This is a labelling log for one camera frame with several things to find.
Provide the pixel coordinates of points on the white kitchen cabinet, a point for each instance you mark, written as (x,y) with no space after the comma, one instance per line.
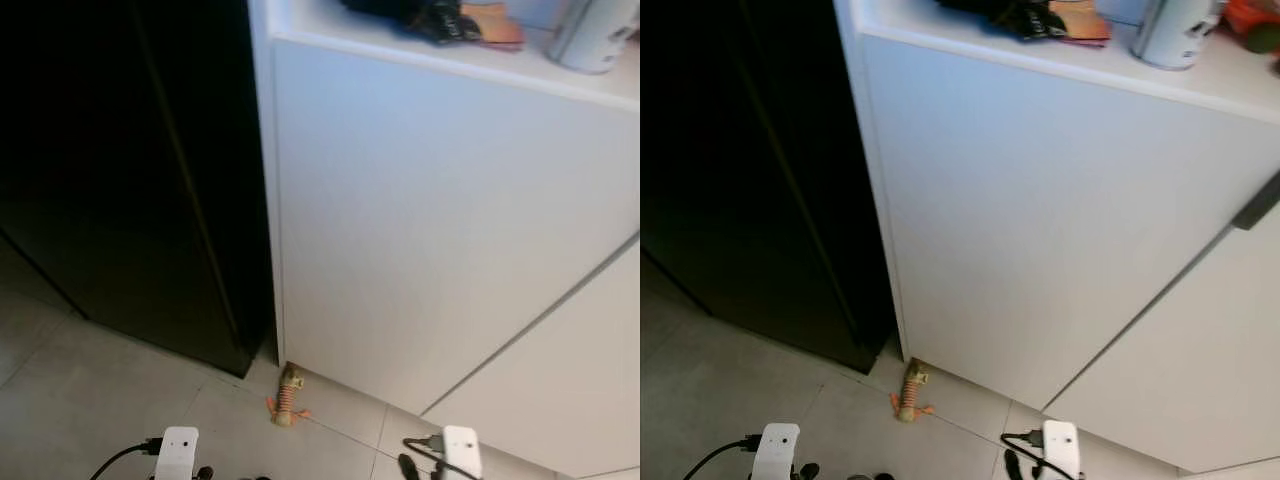
(430,220)
(1040,220)

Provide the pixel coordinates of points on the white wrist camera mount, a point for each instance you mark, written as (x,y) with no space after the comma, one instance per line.
(777,450)
(177,452)
(462,450)
(1060,447)

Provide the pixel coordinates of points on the red orange object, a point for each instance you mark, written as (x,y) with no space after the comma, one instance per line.
(1255,25)

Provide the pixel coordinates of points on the white cylindrical canister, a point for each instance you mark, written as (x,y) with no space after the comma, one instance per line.
(590,40)
(1175,35)

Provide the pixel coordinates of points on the tan orange spring toy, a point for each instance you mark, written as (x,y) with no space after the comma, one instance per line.
(912,392)
(290,395)

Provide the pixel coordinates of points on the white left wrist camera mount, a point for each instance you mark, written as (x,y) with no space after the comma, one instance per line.
(177,452)
(777,450)

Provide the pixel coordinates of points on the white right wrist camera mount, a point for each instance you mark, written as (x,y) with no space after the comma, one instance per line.
(462,450)
(1060,447)

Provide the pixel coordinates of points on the orange pink pouch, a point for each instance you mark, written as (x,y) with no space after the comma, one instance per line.
(1085,25)
(498,30)

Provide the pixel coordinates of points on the black bundled item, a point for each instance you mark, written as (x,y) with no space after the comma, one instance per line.
(1030,18)
(430,20)

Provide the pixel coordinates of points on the black glossy fridge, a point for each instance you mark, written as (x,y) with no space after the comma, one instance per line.
(120,150)
(760,150)

